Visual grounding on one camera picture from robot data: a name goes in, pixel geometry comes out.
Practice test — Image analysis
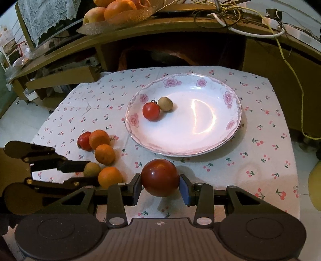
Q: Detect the white power strip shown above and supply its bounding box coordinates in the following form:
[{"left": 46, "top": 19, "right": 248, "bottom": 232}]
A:
[{"left": 261, "top": 17, "right": 321, "bottom": 44}]

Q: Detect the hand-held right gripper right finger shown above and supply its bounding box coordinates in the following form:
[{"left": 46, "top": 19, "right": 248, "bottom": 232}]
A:
[{"left": 180, "top": 174, "right": 279, "bottom": 225}]

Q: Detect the black television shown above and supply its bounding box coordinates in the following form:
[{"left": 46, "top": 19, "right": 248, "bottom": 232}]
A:
[{"left": 14, "top": 2, "right": 86, "bottom": 56}]

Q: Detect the small brown round fruit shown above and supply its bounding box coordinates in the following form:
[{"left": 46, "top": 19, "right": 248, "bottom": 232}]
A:
[
  {"left": 83, "top": 162, "right": 101, "bottom": 177},
  {"left": 157, "top": 97, "right": 174, "bottom": 112}
]

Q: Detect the small red tomato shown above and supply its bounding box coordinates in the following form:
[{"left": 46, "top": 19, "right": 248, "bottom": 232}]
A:
[{"left": 142, "top": 100, "right": 161, "bottom": 121}]

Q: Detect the cherry print tablecloth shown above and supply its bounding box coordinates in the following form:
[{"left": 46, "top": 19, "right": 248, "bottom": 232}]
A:
[{"left": 30, "top": 65, "right": 301, "bottom": 219}]

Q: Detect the large dark red tomato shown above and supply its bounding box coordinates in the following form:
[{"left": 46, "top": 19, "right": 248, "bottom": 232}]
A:
[{"left": 141, "top": 158, "right": 180, "bottom": 198}]

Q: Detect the white lace cloth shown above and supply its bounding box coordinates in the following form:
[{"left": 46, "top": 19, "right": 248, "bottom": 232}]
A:
[{"left": 18, "top": 0, "right": 84, "bottom": 47}]

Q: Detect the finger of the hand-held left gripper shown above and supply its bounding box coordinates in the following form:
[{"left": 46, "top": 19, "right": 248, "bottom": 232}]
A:
[
  {"left": 22, "top": 144, "right": 89, "bottom": 174},
  {"left": 24, "top": 176, "right": 100, "bottom": 195}
]

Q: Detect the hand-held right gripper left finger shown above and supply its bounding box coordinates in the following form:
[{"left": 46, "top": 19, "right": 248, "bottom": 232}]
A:
[{"left": 56, "top": 173, "right": 142, "bottom": 225}]

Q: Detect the wooden desk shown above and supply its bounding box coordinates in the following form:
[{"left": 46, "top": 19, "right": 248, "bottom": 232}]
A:
[{"left": 7, "top": 3, "right": 321, "bottom": 135}]

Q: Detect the black plug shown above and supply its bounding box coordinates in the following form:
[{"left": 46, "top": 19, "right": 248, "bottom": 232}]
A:
[{"left": 266, "top": 8, "right": 284, "bottom": 22}]

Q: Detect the yellow red apple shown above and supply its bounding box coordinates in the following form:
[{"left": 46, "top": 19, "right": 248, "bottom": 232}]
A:
[{"left": 83, "top": 6, "right": 106, "bottom": 25}]

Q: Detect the large orange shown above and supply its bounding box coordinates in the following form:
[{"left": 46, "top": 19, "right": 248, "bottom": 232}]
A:
[{"left": 104, "top": 0, "right": 134, "bottom": 21}]

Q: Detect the white cable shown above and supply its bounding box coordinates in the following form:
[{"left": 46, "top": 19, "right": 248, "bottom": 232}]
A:
[{"left": 207, "top": 12, "right": 287, "bottom": 39}]

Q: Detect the black cable bundle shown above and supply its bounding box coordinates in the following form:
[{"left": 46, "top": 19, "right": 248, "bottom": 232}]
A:
[{"left": 193, "top": 4, "right": 252, "bottom": 29}]

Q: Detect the white floral plate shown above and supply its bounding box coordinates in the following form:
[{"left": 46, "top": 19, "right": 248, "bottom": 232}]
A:
[{"left": 125, "top": 73, "right": 243, "bottom": 157}]

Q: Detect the orange tangerine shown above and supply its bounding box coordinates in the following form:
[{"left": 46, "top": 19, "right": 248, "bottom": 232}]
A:
[
  {"left": 98, "top": 166, "right": 123, "bottom": 190},
  {"left": 89, "top": 129, "right": 111, "bottom": 150},
  {"left": 94, "top": 144, "right": 116, "bottom": 166}
]

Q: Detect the yellow green round object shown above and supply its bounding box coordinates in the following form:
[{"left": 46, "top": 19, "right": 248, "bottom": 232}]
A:
[{"left": 308, "top": 163, "right": 321, "bottom": 214}]

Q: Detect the glass fruit bowl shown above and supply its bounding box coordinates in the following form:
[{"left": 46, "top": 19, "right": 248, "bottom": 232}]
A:
[{"left": 76, "top": 4, "right": 156, "bottom": 36}]

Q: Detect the yellow cable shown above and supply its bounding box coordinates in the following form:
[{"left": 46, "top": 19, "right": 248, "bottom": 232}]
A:
[{"left": 227, "top": 4, "right": 321, "bottom": 140}]

